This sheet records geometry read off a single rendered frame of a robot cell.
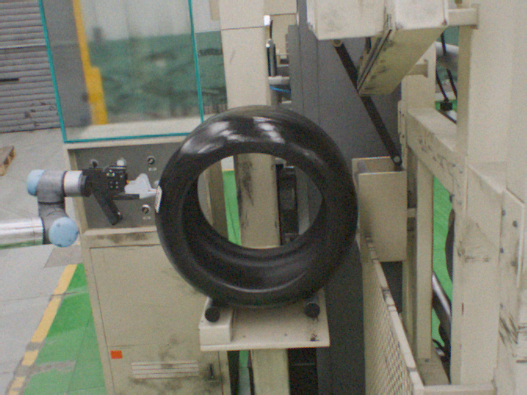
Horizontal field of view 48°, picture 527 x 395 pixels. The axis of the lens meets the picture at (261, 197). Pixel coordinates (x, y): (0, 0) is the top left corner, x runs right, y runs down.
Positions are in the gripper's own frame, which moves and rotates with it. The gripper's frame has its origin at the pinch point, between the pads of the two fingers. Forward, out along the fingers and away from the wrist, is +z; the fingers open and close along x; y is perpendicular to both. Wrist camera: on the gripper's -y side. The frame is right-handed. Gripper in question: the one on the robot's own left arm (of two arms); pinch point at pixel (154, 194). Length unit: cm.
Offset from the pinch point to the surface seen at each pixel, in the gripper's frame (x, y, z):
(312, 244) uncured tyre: 14, -19, 46
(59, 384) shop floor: 89, -132, -71
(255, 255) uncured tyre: 15.0, -23.8, 28.1
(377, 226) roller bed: 19, -14, 66
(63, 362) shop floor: 109, -133, -76
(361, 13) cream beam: -35, 51, 50
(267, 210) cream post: 26.2, -12.7, 31.3
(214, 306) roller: -9.8, -29.1, 18.2
